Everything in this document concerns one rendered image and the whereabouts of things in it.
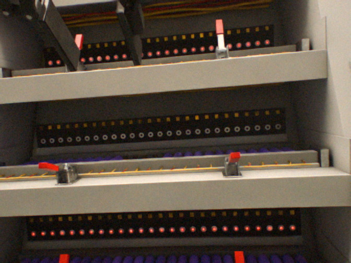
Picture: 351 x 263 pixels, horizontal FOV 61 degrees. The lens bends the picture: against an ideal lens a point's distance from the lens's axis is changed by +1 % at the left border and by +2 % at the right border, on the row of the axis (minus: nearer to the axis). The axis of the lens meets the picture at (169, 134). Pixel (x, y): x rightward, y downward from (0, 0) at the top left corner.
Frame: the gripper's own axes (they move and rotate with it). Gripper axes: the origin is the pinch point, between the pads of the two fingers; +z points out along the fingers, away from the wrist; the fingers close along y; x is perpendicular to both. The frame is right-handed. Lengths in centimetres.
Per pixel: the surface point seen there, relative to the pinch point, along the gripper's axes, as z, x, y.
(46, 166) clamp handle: 14.6, -7.7, -11.8
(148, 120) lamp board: 32.0, 9.2, -1.4
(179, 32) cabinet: 31.9, 34.5, 5.9
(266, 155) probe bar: 24.0, -3.7, 20.1
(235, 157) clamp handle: 14.6, -7.9, 14.3
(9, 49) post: 21.9, 23.2, -30.4
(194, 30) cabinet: 31.8, 34.7, 9.5
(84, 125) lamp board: 32.0, 9.1, -15.7
